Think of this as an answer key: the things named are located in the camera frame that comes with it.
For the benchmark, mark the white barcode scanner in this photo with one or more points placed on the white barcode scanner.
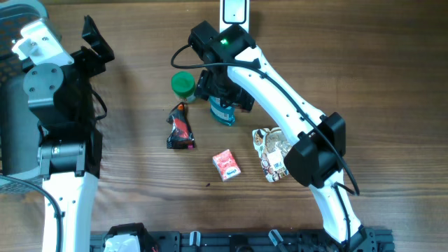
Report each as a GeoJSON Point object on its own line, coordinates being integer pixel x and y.
{"type": "Point", "coordinates": [234, 12]}

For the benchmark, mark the blue mouthwash bottle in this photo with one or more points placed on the blue mouthwash bottle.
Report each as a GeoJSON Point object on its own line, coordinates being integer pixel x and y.
{"type": "Point", "coordinates": [225, 116]}

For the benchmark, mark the grey plastic mesh basket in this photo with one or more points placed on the grey plastic mesh basket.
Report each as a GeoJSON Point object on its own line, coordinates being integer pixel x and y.
{"type": "Point", "coordinates": [19, 132]}

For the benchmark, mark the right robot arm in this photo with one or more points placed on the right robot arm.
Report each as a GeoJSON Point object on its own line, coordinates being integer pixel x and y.
{"type": "Point", "coordinates": [235, 71]}

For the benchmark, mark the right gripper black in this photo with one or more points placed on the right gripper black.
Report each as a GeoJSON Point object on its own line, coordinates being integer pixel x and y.
{"type": "Point", "coordinates": [206, 85]}

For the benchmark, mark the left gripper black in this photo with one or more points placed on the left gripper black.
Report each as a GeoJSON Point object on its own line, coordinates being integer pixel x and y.
{"type": "Point", "coordinates": [94, 64]}

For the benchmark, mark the red black snack pouch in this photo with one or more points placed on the red black snack pouch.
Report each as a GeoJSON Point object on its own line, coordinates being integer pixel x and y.
{"type": "Point", "coordinates": [181, 136]}

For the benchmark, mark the beige snack bag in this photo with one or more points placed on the beige snack bag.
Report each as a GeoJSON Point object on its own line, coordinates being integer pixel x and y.
{"type": "Point", "coordinates": [272, 147]}

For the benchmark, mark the red tissue pack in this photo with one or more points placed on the red tissue pack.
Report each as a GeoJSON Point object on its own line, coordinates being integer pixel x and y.
{"type": "Point", "coordinates": [226, 165]}

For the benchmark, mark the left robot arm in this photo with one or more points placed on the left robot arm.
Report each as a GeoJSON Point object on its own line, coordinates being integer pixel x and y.
{"type": "Point", "coordinates": [61, 96]}

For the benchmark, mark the green lid jar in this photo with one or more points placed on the green lid jar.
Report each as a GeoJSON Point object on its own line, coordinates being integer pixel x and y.
{"type": "Point", "coordinates": [183, 85]}

